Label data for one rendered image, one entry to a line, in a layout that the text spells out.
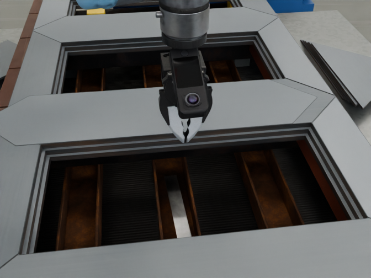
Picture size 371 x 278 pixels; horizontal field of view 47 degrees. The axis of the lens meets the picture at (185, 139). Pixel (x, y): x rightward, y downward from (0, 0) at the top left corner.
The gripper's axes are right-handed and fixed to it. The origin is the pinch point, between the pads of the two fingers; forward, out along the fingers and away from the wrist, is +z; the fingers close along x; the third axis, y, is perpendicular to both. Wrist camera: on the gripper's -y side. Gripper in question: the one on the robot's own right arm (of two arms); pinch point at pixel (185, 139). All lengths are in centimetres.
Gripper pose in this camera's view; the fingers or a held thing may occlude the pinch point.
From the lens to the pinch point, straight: 78.1
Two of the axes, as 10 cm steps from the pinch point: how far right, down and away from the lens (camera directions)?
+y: -1.3, -6.3, 7.7
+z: 0.0, 7.7, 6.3
